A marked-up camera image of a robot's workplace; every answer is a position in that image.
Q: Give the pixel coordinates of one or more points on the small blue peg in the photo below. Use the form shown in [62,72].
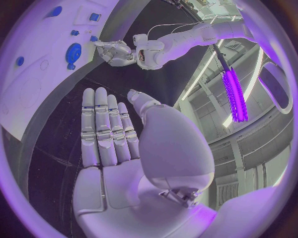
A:
[74,33]

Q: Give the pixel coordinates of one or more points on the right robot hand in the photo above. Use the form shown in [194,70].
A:
[116,186]

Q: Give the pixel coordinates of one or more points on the small blue gear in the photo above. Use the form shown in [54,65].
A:
[71,66]

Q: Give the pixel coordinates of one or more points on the white task board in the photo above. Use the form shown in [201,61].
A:
[46,83]

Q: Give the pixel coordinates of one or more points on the glowing light bar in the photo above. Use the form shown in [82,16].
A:
[235,94]

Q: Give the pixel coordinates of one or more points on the blue cylinder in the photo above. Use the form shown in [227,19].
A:
[55,11]

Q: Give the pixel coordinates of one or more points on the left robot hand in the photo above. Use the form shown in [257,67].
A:
[116,53]

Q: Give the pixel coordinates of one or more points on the blue block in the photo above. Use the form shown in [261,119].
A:
[93,38]

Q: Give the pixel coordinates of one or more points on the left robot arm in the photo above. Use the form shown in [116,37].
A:
[177,44]

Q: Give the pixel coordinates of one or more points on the blue plug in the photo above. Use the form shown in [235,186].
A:
[95,17]

